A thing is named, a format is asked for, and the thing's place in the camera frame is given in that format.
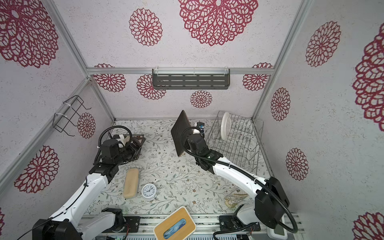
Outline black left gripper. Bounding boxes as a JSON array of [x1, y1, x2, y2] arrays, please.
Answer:
[[114, 136, 146, 166]]

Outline black square plate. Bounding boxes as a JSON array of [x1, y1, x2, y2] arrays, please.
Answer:
[[171, 110, 193, 157], [111, 135, 143, 165]]

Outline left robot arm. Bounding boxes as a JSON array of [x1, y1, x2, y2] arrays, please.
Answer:
[[32, 135, 146, 240]]

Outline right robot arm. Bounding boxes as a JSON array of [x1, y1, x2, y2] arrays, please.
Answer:
[[180, 127, 298, 233]]

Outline white round floral plate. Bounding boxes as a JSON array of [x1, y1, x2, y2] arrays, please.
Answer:
[[220, 112, 232, 141]]

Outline beige glasses case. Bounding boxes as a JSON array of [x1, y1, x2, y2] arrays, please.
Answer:
[[123, 168, 140, 199]]

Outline small white alarm clock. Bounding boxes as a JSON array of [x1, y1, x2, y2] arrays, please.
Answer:
[[141, 183, 158, 201]]

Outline bamboo lid tissue box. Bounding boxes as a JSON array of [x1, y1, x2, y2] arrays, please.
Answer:
[[154, 207, 197, 240]]

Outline white digital timer display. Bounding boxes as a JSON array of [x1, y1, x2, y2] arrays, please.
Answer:
[[267, 225, 288, 240]]

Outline metal wire dish rack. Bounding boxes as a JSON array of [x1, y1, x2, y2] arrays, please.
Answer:
[[206, 111, 269, 176]]

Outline grey wall shelf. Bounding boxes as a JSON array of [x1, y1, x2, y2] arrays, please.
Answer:
[[152, 68, 231, 90]]

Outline black wire wall basket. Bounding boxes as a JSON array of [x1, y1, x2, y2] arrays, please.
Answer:
[[52, 95, 91, 137]]

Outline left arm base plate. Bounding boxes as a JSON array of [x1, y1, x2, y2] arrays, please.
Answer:
[[102, 208, 141, 233]]

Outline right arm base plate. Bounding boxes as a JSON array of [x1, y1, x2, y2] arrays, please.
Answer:
[[219, 215, 261, 232]]

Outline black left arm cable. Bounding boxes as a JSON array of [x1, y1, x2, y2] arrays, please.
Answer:
[[16, 125, 133, 240]]

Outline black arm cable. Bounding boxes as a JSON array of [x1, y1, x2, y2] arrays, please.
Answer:
[[16, 125, 133, 240], [180, 126, 299, 240]]

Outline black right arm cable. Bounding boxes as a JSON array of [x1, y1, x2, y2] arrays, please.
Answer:
[[180, 126, 299, 240]]

